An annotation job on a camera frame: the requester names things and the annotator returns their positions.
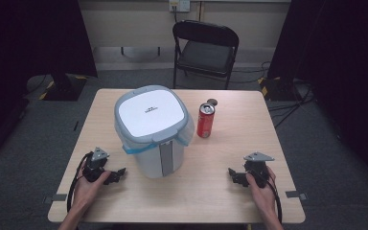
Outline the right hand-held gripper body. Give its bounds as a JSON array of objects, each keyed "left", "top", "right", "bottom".
[{"left": 243, "top": 151, "right": 275, "bottom": 189}]

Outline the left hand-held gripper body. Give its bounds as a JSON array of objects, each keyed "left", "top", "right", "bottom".
[{"left": 81, "top": 147, "right": 111, "bottom": 184}]

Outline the red soda can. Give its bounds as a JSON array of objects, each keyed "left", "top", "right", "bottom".
[{"left": 196, "top": 102, "right": 216, "bottom": 139}]

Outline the person's left hand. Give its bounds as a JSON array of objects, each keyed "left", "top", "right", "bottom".
[{"left": 73, "top": 171, "right": 112, "bottom": 209}]

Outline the person's right hand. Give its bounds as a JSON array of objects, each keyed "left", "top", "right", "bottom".
[{"left": 245, "top": 167, "right": 277, "bottom": 217}]

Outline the grey tape strip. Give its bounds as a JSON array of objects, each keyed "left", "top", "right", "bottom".
[
  {"left": 42, "top": 193, "right": 68, "bottom": 204},
  {"left": 285, "top": 190, "right": 309, "bottom": 201}
]

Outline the black stand base striped tape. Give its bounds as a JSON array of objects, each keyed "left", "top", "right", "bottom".
[
  {"left": 258, "top": 76, "right": 305, "bottom": 103},
  {"left": 37, "top": 65, "right": 89, "bottom": 103}
]

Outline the grey round floor disc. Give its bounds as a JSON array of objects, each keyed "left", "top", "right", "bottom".
[{"left": 26, "top": 74, "right": 57, "bottom": 94}]

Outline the black folding chair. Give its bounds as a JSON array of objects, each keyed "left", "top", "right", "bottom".
[{"left": 172, "top": 19, "right": 240, "bottom": 90}]

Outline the black curtain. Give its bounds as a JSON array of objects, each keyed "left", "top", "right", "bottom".
[
  {"left": 266, "top": 0, "right": 368, "bottom": 190},
  {"left": 0, "top": 0, "right": 99, "bottom": 167}
]

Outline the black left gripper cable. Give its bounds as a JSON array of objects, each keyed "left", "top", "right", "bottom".
[{"left": 66, "top": 151, "right": 94, "bottom": 214}]

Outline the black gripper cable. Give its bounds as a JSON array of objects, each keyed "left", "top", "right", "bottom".
[
  {"left": 266, "top": 178, "right": 284, "bottom": 224},
  {"left": 66, "top": 151, "right": 94, "bottom": 214}
]

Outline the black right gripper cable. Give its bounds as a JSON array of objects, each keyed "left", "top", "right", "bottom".
[{"left": 266, "top": 178, "right": 284, "bottom": 224}]

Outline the black floor cable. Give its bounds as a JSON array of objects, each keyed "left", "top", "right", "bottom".
[
  {"left": 229, "top": 60, "right": 272, "bottom": 84},
  {"left": 267, "top": 80, "right": 315, "bottom": 128}
]

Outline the white wall outlet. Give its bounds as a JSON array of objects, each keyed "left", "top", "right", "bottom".
[{"left": 168, "top": 0, "right": 191, "bottom": 13}]

